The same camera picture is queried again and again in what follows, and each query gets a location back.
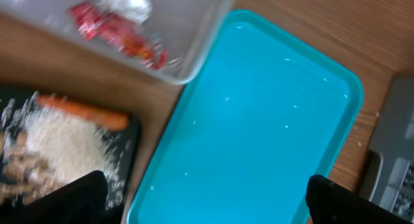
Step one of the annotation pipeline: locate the teal plastic tray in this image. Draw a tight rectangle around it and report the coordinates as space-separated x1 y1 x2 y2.
127 10 364 224

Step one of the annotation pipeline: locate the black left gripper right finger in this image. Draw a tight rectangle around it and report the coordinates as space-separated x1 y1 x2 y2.
305 175 411 224

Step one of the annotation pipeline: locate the black tray bin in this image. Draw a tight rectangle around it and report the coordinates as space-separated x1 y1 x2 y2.
1 84 141 223

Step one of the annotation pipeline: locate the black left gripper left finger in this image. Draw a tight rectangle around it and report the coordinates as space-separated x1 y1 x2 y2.
1 170 108 224

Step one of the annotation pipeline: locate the red snack wrapper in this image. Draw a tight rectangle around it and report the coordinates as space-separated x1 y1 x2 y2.
68 1 168 70

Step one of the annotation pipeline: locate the crumpled white tissue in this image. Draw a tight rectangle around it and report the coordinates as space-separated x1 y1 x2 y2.
100 0 152 24

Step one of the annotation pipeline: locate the peanut shells pile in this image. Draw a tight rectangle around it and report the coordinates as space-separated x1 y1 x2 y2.
1 131 64 206

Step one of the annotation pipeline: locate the pile of rice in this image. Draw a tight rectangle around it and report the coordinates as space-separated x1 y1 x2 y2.
0 91 127 212

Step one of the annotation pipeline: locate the clear plastic bin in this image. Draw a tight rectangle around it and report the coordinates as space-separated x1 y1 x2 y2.
1 0 235 84

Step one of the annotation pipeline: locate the grey plastic dishwasher rack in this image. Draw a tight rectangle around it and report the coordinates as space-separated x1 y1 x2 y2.
359 74 413 223

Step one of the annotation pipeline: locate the orange carrot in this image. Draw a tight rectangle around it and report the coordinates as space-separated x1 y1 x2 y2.
36 95 129 131

